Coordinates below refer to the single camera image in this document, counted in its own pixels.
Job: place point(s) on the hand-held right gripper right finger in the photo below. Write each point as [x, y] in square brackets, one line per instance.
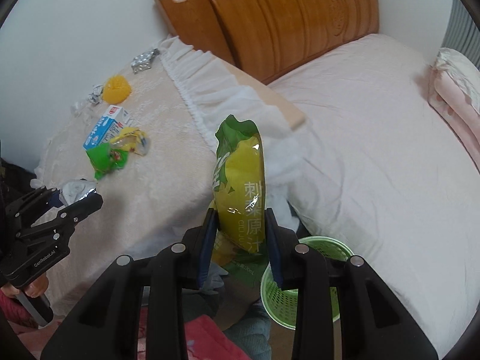
[275, 255]

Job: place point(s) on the wooden bed headboard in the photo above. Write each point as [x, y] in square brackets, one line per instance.
[281, 18]

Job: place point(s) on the yellow snack wrapper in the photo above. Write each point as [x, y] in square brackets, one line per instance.
[131, 137]

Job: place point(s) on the silver foil wrapper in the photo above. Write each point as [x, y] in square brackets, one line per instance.
[77, 189]

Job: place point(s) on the green plastic basket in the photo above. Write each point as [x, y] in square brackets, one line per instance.
[285, 307]

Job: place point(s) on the white bed quilt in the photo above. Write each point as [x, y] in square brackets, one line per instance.
[375, 157]

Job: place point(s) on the green snack wrapper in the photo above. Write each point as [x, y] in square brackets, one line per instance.
[103, 157]

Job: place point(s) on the pink lace pillow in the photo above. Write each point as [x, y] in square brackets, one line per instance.
[157, 180]

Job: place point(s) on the yellow mesh ball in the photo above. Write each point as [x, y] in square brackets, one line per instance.
[117, 89]

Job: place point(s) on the beige nightstand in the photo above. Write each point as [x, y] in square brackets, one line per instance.
[292, 114]

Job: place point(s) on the clear plastic bag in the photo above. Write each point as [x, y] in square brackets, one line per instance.
[82, 110]

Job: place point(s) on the green yellow juice pouch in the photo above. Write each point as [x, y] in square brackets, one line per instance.
[240, 180]

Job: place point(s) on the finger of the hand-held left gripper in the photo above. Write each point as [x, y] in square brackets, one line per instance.
[33, 202]
[82, 208]

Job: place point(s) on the blue white milk carton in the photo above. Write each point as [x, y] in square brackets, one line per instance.
[103, 127]

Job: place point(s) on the grey striped curtain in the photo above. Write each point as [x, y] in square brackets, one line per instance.
[459, 30]

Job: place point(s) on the small foil wrapper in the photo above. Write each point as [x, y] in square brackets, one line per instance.
[95, 95]

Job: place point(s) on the person's left hand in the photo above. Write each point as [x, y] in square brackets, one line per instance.
[35, 288]

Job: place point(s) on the pink folded blanket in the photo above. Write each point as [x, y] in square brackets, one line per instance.
[455, 86]

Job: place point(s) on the silver pill blister pack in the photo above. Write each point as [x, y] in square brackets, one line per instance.
[144, 62]

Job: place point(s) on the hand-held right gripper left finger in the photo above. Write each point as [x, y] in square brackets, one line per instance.
[208, 249]

